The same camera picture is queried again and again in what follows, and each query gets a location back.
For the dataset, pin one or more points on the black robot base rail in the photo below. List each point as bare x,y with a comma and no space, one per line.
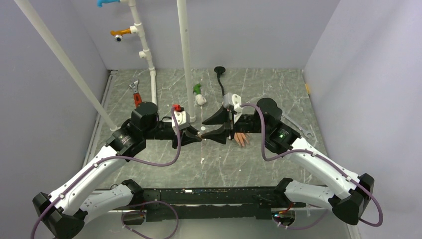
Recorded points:
259,202

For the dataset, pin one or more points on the blue tap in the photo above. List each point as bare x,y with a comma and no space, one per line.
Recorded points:
100,3

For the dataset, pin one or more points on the glitter nail polish bottle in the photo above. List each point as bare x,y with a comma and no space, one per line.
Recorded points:
202,131

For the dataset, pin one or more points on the silver open-end wrench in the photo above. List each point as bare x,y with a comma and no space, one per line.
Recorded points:
305,132

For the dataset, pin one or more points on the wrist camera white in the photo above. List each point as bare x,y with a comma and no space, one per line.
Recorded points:
182,118
232,102

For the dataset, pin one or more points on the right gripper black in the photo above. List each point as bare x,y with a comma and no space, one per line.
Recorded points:
221,117

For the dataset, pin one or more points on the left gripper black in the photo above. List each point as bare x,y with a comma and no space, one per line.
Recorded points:
185,139

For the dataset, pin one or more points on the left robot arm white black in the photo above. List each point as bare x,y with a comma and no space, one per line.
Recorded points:
67,209

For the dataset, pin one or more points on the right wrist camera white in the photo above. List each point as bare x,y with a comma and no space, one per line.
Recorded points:
232,102

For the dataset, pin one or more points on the red handled adjustable wrench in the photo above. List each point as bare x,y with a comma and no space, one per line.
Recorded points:
136,95

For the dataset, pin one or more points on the white diagonal pole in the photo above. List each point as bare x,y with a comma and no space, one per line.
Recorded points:
42,29

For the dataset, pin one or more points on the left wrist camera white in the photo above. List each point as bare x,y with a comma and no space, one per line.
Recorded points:
182,118

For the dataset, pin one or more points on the black flexible hand stand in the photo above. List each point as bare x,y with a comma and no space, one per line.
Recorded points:
219,70

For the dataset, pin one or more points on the orange tap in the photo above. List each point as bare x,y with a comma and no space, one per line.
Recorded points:
118,35

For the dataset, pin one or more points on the white PVC pipe frame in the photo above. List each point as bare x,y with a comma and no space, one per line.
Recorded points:
162,27

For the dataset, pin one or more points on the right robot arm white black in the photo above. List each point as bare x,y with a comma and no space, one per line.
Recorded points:
344,193

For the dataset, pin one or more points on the mannequin practice hand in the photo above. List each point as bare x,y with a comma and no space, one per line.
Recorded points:
242,139

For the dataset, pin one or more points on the green valve white fitting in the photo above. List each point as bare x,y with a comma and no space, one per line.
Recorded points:
199,98

